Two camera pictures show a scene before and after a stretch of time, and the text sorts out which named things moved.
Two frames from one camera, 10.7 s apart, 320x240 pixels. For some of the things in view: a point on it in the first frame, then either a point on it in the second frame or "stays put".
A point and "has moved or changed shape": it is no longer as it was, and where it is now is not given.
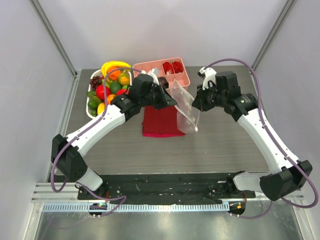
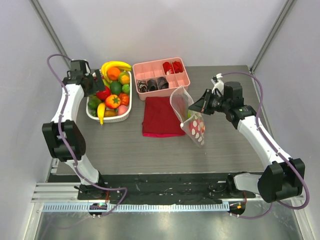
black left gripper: x=165 y=99 -> x=98 y=86
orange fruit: x=114 y=75 stays put
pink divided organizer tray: x=171 y=69 stays put
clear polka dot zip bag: x=187 y=114 has moved or changed shape
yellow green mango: x=124 y=78 stays put
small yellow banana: x=100 y=108 stays put
